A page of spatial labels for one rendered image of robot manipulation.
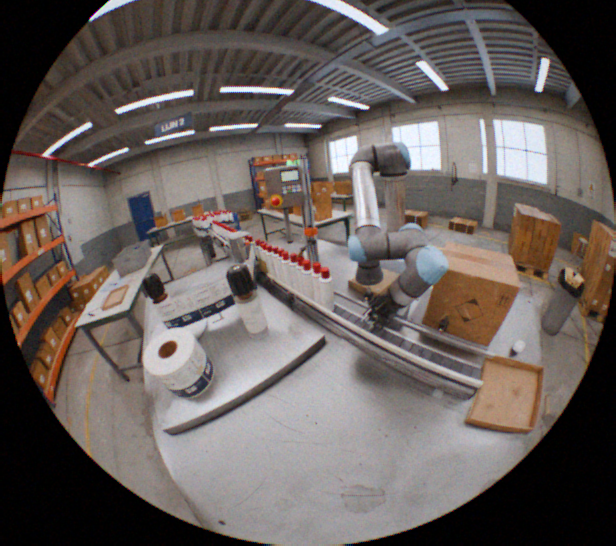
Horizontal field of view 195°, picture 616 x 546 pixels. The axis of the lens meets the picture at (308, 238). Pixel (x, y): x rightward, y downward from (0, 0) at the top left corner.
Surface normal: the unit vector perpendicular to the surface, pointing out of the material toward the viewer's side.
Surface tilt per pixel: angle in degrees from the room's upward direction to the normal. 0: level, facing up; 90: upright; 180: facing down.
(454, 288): 90
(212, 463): 0
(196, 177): 90
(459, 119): 90
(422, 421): 0
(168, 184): 90
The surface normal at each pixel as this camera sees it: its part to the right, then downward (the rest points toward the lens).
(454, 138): -0.83, 0.29
